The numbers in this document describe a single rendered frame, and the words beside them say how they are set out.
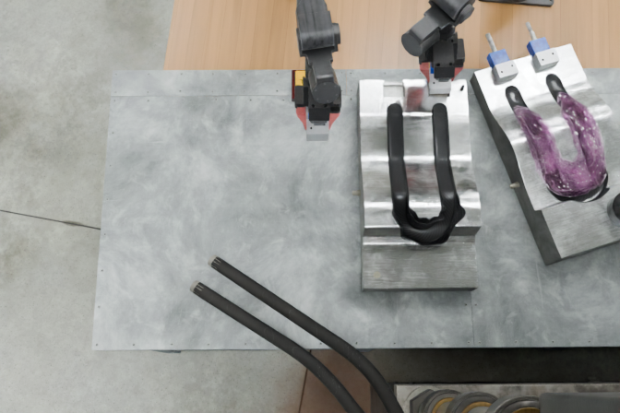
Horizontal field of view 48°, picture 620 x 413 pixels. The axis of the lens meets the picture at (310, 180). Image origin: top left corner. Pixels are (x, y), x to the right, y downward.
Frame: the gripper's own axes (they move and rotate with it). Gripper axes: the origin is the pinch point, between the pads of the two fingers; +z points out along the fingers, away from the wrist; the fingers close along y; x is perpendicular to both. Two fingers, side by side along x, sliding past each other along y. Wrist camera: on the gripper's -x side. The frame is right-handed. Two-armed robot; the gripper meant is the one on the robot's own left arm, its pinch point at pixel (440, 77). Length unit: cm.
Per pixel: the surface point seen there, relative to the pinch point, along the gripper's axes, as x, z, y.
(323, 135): -15.1, 1.6, -27.0
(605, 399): -100, -71, 4
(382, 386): -66, 23, -15
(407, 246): -33.5, 20.3, -8.7
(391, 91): 2.2, 6.3, -11.4
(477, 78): 7.3, 8.4, 9.7
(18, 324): -21, 89, -141
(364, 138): -11.0, 8.0, -17.9
